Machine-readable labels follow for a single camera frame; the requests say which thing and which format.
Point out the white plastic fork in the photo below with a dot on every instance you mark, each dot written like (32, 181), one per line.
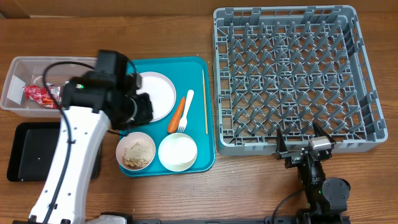
(183, 121)

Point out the pink bowl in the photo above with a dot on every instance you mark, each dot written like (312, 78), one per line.
(126, 142)

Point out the orange carrot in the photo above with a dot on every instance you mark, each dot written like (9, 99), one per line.
(173, 124)

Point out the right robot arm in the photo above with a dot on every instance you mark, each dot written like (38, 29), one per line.
(327, 197)

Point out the white bowl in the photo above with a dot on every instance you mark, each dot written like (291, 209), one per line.
(177, 152)

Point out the food scraps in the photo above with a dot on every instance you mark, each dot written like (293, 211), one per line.
(139, 155)

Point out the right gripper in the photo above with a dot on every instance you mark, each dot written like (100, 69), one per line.
(292, 157)

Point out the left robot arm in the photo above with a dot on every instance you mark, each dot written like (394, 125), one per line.
(101, 99)

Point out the red snack wrapper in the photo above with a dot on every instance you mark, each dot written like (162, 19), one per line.
(40, 95)

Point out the clear plastic bin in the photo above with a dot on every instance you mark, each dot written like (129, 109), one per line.
(26, 71)

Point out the wooden chopstick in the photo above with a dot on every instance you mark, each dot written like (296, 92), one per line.
(204, 102)

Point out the grey dishwasher rack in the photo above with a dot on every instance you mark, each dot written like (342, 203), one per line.
(284, 69)

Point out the black plastic tray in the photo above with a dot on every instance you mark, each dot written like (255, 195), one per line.
(32, 152)

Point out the teal serving tray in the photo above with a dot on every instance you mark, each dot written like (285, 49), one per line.
(186, 73)

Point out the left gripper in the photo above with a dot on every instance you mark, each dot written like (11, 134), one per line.
(147, 114)

